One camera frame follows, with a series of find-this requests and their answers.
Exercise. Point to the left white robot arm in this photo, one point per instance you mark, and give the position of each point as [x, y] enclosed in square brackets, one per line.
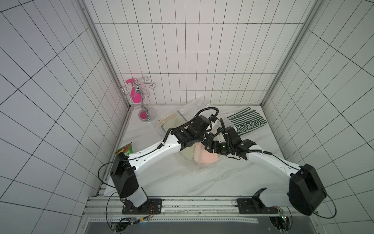
[126, 168]

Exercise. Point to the chrome cup holder stand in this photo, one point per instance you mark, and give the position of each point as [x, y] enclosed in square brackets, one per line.
[146, 114]

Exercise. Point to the aluminium mounting rail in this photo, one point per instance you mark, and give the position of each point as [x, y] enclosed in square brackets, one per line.
[175, 206]

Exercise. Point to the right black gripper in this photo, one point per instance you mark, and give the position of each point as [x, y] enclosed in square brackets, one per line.
[213, 145]

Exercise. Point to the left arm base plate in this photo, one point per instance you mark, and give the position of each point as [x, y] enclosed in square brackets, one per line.
[151, 206]

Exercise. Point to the pink plastic cup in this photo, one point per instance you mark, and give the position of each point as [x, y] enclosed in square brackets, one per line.
[136, 94]

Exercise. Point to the pink towel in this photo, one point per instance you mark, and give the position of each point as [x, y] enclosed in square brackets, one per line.
[202, 156]

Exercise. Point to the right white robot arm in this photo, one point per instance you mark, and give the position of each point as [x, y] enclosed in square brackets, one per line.
[299, 187]

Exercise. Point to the clear plastic vacuum bag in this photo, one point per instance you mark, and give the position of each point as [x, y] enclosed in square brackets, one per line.
[170, 146]

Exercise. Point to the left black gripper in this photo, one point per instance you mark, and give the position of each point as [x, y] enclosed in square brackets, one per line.
[209, 135]

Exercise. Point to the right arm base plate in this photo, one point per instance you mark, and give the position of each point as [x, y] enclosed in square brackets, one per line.
[253, 206]

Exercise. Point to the colourful snack packet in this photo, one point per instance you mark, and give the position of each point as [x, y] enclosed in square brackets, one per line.
[126, 150]

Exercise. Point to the blue and cream towel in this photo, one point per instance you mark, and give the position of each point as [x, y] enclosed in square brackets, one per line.
[173, 119]

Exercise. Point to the light green towel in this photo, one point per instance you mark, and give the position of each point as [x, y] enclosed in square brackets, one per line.
[187, 152]

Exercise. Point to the green striped Doraemon towel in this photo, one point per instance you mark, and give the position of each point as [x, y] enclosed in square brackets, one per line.
[247, 120]

